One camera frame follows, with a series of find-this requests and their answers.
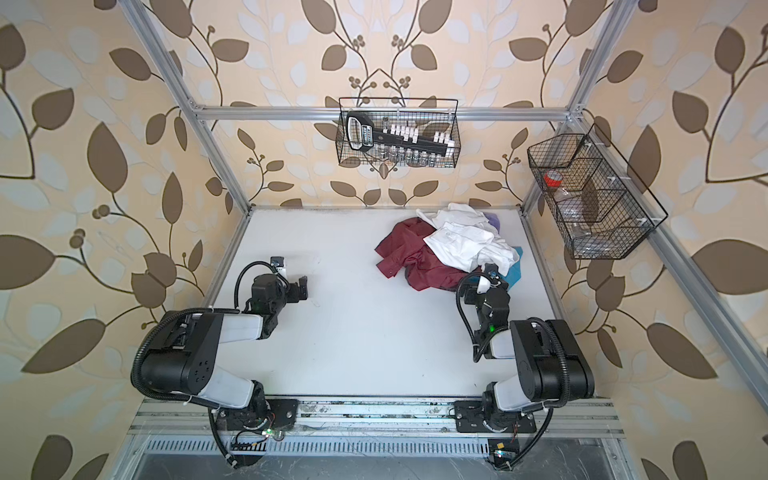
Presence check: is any teal cloth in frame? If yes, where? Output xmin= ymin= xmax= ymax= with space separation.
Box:
xmin=504 ymin=246 xmax=523 ymax=287

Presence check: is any lavender cloth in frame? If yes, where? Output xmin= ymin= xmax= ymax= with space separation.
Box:
xmin=483 ymin=212 xmax=501 ymax=233

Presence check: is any black handled tool set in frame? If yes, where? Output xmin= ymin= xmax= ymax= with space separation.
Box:
xmin=343 ymin=111 xmax=458 ymax=155

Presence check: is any black wire basket rear wall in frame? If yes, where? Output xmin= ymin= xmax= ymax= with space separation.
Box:
xmin=335 ymin=95 xmax=461 ymax=169

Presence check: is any black wire basket wall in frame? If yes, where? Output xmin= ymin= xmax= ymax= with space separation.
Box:
xmin=335 ymin=95 xmax=461 ymax=169
xmin=527 ymin=125 xmax=668 ymax=260

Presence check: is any black wire basket right wall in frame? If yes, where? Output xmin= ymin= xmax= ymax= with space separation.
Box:
xmin=527 ymin=125 xmax=668 ymax=260

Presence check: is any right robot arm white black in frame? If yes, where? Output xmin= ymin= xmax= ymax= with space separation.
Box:
xmin=453 ymin=272 xmax=595 ymax=434

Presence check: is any clear bottle red cap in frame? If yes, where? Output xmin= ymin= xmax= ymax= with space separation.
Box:
xmin=544 ymin=170 xmax=599 ymax=244

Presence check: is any white cloth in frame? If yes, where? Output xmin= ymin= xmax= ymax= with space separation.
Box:
xmin=416 ymin=203 xmax=521 ymax=275

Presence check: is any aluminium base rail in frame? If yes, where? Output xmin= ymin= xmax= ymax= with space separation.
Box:
xmin=128 ymin=395 xmax=625 ymax=460

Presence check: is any maroon shirt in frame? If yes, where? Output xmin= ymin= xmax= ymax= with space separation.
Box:
xmin=374 ymin=217 xmax=468 ymax=292

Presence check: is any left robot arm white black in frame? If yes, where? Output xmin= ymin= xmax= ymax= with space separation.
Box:
xmin=130 ymin=257 xmax=309 ymax=436

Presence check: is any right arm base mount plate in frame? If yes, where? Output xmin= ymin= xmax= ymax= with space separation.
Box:
xmin=453 ymin=400 xmax=537 ymax=434

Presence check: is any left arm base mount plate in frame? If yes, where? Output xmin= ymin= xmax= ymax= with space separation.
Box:
xmin=214 ymin=398 xmax=299 ymax=432

